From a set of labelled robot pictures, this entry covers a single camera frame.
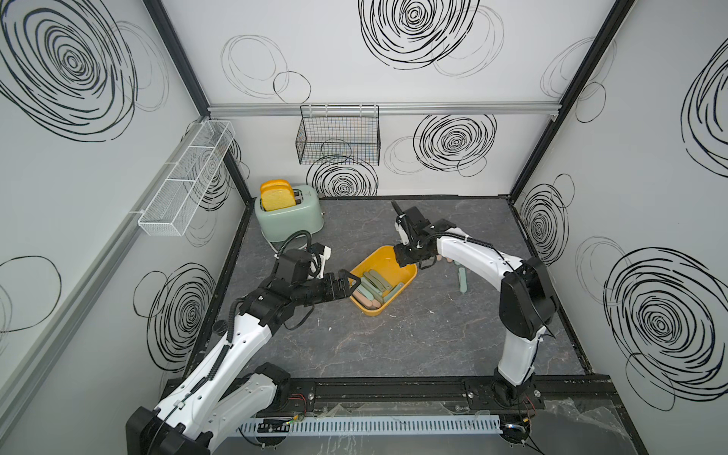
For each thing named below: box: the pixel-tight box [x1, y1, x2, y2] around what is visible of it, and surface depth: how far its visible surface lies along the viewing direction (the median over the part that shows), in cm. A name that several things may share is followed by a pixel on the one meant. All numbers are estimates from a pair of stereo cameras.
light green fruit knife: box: [369, 269, 394, 290], surface depth 98 cm
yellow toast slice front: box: [259, 183, 297, 212], surface depth 96 cm
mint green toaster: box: [254, 184, 325, 243], surface depth 101 cm
